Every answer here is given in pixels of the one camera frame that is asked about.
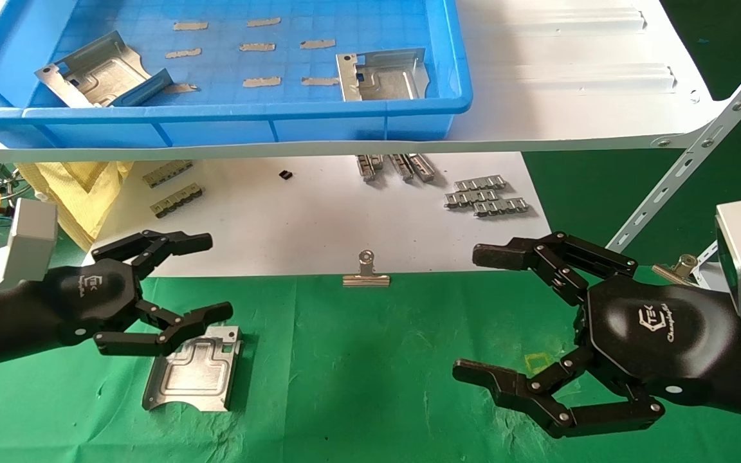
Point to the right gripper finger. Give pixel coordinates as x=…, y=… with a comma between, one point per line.
x=538, y=254
x=538, y=392

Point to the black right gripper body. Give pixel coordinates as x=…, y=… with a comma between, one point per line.
x=653, y=334

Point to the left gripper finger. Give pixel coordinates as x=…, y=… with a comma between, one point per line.
x=177, y=325
x=164, y=243

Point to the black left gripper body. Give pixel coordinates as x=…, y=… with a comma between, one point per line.
x=94, y=299

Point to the stamped sheet metal part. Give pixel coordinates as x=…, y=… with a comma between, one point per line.
x=193, y=379
x=100, y=71
x=390, y=80

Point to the grey connector strip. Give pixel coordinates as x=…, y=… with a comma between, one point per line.
x=168, y=173
x=177, y=200

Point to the silver clip strip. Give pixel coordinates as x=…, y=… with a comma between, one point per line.
x=502, y=207
x=470, y=198
x=480, y=183

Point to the silver binder clip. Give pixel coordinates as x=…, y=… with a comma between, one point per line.
x=679, y=269
x=366, y=278

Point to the yellow cloth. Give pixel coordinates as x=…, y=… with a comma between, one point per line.
x=87, y=193

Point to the white paper sheet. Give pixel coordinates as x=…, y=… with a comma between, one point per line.
x=293, y=218

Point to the blue plastic bin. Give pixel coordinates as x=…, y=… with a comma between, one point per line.
x=216, y=122

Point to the white metal shelf board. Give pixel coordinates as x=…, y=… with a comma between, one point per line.
x=570, y=103

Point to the beige tape piece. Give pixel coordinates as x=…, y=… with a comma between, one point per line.
x=318, y=44
x=257, y=47
x=184, y=53
x=184, y=89
x=190, y=26
x=261, y=82
x=320, y=81
x=264, y=22

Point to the green table cloth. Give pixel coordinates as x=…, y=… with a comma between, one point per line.
x=357, y=373

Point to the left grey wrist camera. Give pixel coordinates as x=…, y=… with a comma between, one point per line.
x=33, y=241

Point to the silver rail piece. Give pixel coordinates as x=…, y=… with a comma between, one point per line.
x=401, y=167
x=367, y=168
x=423, y=167

